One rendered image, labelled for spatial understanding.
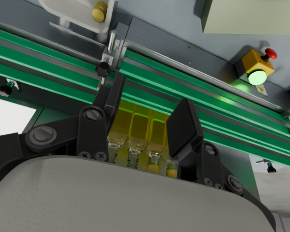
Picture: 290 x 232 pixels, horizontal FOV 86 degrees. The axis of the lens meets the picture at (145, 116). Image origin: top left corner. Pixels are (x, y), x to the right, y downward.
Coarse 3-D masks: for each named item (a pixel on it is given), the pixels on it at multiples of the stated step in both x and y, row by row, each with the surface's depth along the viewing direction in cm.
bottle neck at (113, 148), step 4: (108, 144) 40; (112, 144) 39; (108, 148) 38; (112, 148) 38; (116, 148) 39; (108, 152) 38; (112, 152) 38; (116, 152) 38; (112, 156) 37; (116, 156) 38; (112, 160) 37
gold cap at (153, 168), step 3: (147, 165) 41; (150, 165) 40; (153, 165) 40; (156, 165) 40; (147, 168) 40; (150, 168) 40; (153, 168) 40; (156, 168) 40; (159, 168) 41; (150, 171) 39; (153, 171) 39; (156, 171) 39
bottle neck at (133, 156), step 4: (132, 152) 40; (136, 152) 40; (128, 156) 40; (132, 156) 39; (136, 156) 40; (128, 160) 39; (132, 160) 39; (136, 160) 39; (128, 164) 38; (132, 164) 38; (136, 164) 39; (136, 168) 38
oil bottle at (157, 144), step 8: (152, 112) 48; (160, 112) 48; (152, 120) 46; (160, 120) 47; (152, 128) 44; (160, 128) 45; (152, 136) 43; (160, 136) 44; (152, 144) 42; (160, 144) 42; (152, 152) 42; (160, 152) 42
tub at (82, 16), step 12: (48, 0) 38; (60, 0) 41; (72, 0) 42; (84, 0) 42; (96, 0) 42; (108, 0) 41; (60, 12) 39; (72, 12) 40; (84, 12) 42; (108, 12) 37; (84, 24) 40; (96, 24) 42; (108, 24) 40
